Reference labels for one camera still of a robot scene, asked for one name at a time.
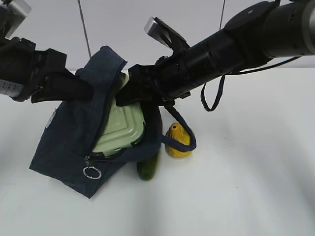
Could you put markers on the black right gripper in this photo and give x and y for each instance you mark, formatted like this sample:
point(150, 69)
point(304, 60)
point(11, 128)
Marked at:
point(187, 69)

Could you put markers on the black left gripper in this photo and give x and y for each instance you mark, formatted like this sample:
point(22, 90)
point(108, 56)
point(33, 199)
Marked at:
point(23, 70)

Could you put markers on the glass container green lid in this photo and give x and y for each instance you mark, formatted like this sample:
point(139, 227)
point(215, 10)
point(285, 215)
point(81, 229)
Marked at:
point(123, 126)

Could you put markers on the dark blue lunch bag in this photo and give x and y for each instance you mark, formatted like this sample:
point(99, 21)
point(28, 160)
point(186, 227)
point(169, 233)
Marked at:
point(65, 150)

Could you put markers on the yellow pear-shaped fruit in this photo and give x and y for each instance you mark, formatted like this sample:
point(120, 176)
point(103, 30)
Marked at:
point(177, 132)

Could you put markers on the green cucumber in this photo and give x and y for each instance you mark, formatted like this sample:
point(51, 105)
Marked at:
point(146, 169)

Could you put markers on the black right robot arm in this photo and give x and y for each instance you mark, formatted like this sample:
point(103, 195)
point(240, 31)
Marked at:
point(252, 38)

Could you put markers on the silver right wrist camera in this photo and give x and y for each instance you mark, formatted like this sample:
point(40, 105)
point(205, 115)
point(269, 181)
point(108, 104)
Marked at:
point(164, 34)

